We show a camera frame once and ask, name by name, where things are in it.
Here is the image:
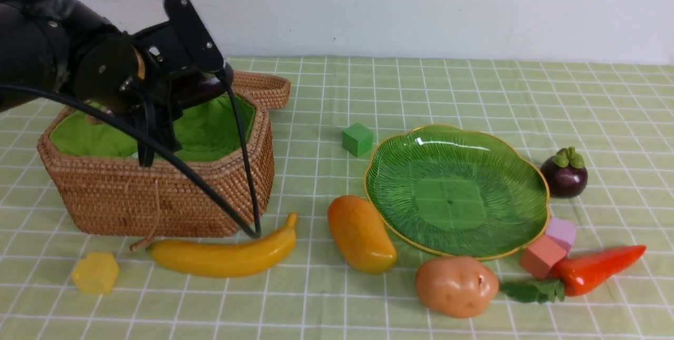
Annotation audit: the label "salmon pink foam cube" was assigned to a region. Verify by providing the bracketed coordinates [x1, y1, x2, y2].
[519, 235, 568, 280]

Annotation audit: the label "orange toy carrot green leaves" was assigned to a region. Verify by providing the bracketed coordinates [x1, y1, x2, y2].
[499, 245, 647, 304]

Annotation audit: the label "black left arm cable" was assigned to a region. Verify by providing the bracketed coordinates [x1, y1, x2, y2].
[0, 69, 262, 239]

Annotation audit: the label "orange toy mango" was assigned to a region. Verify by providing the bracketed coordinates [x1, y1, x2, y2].
[327, 195, 398, 274]

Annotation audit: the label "woven wicker basket lid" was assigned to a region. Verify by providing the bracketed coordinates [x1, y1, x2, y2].
[233, 71, 292, 109]

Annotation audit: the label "green leaf-shaped glass plate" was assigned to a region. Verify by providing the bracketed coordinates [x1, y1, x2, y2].
[363, 124, 551, 261]

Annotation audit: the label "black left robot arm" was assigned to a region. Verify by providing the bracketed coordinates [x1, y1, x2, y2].
[1, 0, 233, 167]

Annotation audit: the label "wrist camera left black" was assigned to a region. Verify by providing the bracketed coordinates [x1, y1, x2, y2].
[163, 0, 225, 75]

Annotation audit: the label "purple toy eggplant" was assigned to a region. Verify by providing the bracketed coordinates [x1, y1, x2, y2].
[171, 63, 234, 109]

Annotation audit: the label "yellow foam block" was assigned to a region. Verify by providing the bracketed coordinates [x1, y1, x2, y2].
[71, 252, 120, 295]

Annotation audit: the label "yellow toy banana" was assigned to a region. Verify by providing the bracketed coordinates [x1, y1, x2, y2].
[145, 213, 297, 278]

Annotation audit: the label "woven wicker basket green lining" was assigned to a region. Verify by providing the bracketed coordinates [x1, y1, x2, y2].
[37, 86, 275, 238]

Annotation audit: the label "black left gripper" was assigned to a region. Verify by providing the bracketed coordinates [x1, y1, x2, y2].
[122, 21, 211, 167]

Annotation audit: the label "green checkered tablecloth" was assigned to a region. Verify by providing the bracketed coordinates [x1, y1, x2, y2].
[1, 57, 673, 339]

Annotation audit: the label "light purple foam cube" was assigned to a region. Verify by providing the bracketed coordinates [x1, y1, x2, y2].
[546, 217, 576, 252]

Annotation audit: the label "green foam cube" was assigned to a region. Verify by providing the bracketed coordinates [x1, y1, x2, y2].
[341, 123, 374, 157]

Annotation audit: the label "brown toy potato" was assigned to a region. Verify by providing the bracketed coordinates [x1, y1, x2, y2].
[415, 256, 499, 319]

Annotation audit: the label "dark purple toy mangosteen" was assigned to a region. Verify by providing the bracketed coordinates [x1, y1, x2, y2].
[540, 146, 588, 198]

